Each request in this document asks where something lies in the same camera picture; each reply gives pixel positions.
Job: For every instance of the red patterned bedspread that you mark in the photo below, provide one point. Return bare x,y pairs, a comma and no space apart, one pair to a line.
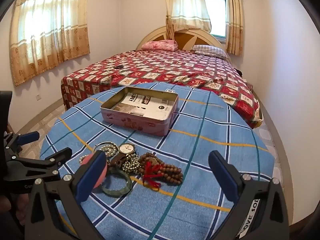
180,67

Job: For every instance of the cream wooden headboard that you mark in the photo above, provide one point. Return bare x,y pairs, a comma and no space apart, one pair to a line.
185,39

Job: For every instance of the back window right curtain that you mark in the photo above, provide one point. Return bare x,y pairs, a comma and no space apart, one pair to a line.
235,27

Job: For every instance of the back window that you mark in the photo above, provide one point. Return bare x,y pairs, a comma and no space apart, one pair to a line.
217,14

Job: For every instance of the white wall socket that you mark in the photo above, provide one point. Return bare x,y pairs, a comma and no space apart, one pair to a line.
38,96

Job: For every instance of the green jade bangle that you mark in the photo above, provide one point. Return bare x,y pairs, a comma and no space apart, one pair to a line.
116,183

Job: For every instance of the window curtain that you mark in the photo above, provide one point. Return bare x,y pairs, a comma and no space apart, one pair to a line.
235,27
186,15
44,34

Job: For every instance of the red string coin charm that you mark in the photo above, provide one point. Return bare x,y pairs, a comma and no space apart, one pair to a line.
151,172

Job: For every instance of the person's left hand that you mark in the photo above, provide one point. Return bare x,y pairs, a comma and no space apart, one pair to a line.
22,206

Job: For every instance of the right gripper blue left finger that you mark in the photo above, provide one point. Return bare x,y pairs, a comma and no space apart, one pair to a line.
81,191

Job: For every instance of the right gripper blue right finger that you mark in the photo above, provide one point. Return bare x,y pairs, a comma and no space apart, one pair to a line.
226,175

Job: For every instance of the small wooden bead mala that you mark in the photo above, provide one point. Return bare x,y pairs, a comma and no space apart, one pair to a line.
172,174

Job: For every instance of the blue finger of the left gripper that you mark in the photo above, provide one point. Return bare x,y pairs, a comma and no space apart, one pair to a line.
57,159
28,138

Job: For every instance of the gold face wristwatch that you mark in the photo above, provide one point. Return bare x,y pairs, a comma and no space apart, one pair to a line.
125,150

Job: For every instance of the back window left curtain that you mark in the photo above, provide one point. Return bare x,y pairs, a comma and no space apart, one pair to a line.
186,15

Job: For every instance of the pink jade bangle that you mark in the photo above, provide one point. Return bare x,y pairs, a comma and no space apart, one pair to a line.
96,172

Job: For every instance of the printed paper in tin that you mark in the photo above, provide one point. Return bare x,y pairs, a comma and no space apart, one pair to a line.
145,106

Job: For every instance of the pink floral pillow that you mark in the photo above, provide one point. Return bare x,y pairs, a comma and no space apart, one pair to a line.
168,45

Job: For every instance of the pink metal tin box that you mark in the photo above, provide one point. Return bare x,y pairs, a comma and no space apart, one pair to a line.
139,123

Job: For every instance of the striped plaid pillow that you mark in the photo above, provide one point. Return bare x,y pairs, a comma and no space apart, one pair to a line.
209,51

